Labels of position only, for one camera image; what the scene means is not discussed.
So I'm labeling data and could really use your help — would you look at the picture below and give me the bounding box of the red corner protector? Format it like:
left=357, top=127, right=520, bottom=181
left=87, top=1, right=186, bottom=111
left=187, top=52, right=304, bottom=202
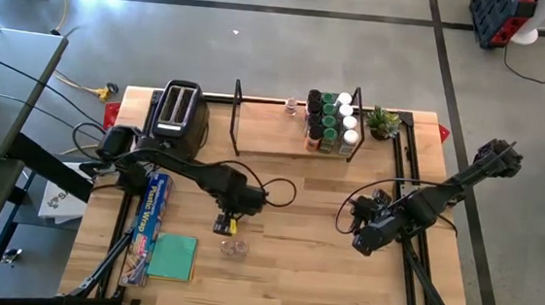
left=102, top=99, right=122, bottom=133
left=436, top=123, right=452, bottom=144

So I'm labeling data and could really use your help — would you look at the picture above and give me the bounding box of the black red tool crate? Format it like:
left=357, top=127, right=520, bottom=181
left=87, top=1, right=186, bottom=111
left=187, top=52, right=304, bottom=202
left=464, top=0, right=534, bottom=52

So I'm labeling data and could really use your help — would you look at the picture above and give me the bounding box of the small metal clamp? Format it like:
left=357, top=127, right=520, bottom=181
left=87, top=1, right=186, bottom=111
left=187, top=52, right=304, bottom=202
left=0, top=246, right=23, bottom=266

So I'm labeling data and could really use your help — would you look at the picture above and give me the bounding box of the teal green square sheet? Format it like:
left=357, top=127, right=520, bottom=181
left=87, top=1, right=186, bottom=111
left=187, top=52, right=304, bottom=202
left=145, top=230, right=199, bottom=283

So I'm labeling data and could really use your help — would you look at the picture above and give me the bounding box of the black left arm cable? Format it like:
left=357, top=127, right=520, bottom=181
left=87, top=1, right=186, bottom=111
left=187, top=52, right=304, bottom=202
left=243, top=162, right=300, bottom=210

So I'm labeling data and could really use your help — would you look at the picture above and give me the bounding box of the yellow extension cable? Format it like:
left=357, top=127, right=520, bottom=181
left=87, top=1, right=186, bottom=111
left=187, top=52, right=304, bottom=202
left=62, top=140, right=102, bottom=157
left=37, top=0, right=119, bottom=103

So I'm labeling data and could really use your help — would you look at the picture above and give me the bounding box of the small potted succulent plant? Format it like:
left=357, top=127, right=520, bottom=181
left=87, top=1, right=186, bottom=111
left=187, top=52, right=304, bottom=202
left=364, top=105, right=404, bottom=143

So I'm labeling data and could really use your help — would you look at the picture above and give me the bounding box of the blue plastic wrap box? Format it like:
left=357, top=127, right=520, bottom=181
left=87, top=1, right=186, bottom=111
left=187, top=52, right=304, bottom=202
left=118, top=169, right=174, bottom=290

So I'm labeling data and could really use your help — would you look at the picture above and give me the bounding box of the white round-base stand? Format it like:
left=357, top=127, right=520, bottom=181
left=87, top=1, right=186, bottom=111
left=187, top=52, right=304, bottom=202
left=509, top=0, right=545, bottom=49

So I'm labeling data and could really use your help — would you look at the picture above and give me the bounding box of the black two-slot toaster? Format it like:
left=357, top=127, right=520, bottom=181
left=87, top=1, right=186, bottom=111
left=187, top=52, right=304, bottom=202
left=148, top=77, right=214, bottom=164

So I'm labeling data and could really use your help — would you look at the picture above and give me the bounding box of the white printed box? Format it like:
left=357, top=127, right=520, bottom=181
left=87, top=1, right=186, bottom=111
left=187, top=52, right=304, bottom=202
left=36, top=178, right=90, bottom=227

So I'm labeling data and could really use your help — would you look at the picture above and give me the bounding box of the thin black desk cable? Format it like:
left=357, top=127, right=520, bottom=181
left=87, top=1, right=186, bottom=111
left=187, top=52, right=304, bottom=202
left=0, top=89, right=107, bottom=143
left=0, top=51, right=113, bottom=130

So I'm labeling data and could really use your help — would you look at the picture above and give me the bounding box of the black-lid orange turmeric jar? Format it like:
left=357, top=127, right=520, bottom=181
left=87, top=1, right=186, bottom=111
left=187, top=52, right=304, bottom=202
left=303, top=123, right=325, bottom=153

